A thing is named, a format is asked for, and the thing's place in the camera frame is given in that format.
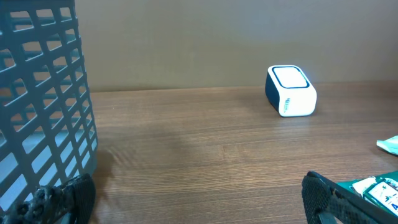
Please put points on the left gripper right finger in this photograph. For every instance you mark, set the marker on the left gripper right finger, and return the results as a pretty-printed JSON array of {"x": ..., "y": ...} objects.
[{"x": 369, "y": 200}]

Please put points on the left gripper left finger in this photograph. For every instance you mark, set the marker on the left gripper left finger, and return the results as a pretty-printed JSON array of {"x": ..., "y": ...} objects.
[{"x": 75, "y": 199}]

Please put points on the light green wipes packet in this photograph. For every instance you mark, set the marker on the light green wipes packet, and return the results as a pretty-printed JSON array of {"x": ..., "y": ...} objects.
[{"x": 389, "y": 145}]

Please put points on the grey plastic shopping basket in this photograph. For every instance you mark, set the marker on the grey plastic shopping basket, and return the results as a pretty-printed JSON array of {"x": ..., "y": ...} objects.
[{"x": 48, "y": 131}]

